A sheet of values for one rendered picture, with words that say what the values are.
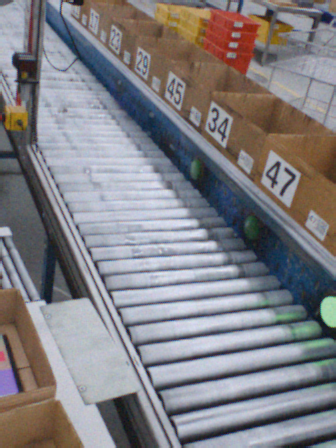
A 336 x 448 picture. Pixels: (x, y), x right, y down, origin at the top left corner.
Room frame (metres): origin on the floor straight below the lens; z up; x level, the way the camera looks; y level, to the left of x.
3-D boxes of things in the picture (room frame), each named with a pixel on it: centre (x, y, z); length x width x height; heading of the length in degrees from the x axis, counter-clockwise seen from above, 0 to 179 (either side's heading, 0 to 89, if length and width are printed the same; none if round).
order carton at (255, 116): (1.87, -0.29, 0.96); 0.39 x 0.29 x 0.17; 28
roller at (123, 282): (1.26, -0.10, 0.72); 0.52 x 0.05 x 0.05; 118
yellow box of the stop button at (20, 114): (1.83, 0.58, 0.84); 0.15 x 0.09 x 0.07; 28
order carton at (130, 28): (2.91, 0.26, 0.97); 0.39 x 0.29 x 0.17; 28
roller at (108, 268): (1.32, -0.07, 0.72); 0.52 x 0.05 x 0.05; 118
